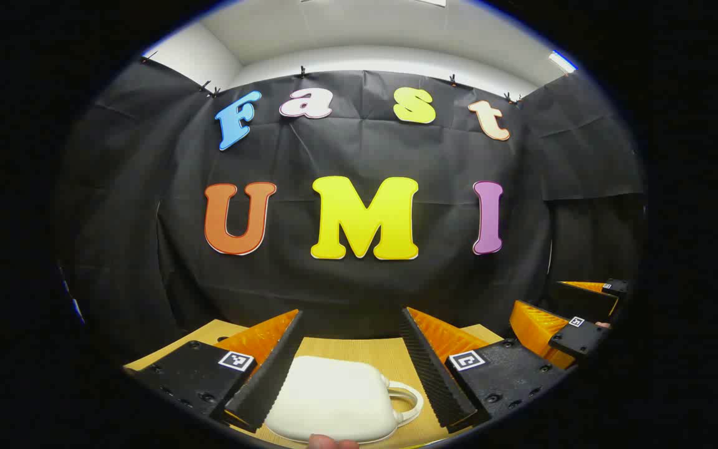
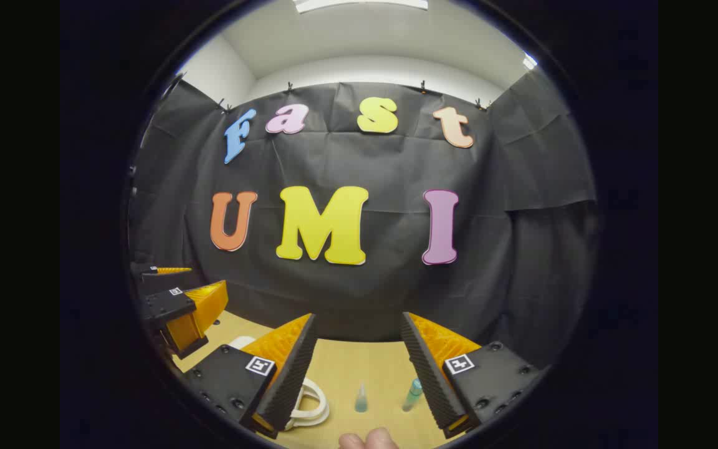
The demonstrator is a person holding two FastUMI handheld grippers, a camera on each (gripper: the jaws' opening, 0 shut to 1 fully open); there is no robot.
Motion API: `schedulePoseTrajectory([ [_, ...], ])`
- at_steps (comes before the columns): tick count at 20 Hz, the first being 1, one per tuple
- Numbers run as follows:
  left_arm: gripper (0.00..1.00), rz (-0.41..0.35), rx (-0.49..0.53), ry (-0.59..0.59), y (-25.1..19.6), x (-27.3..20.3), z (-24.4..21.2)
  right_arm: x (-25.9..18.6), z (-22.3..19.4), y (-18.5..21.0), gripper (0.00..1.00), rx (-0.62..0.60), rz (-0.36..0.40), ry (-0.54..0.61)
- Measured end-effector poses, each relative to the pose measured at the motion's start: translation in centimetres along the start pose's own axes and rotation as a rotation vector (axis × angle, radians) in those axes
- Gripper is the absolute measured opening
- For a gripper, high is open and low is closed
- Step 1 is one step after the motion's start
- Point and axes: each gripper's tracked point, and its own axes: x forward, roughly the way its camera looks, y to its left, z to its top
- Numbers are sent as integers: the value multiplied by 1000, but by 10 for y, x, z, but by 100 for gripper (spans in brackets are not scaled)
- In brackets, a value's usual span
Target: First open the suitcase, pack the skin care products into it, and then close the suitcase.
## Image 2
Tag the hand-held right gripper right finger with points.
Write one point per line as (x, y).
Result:
(434, 380)

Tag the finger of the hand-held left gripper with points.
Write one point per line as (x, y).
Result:
(162, 308)
(159, 280)

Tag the white suitcase with grey lining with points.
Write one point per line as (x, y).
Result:
(320, 413)

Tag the blue-green skincare bottle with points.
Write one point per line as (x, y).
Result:
(411, 396)

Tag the teal tapered skincare tube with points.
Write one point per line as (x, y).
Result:
(361, 404)

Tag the black backdrop cloth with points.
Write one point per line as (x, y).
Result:
(384, 287)

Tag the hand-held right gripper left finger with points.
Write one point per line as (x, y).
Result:
(290, 380)

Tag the ceiling light panel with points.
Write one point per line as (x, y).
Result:
(530, 62)
(359, 4)

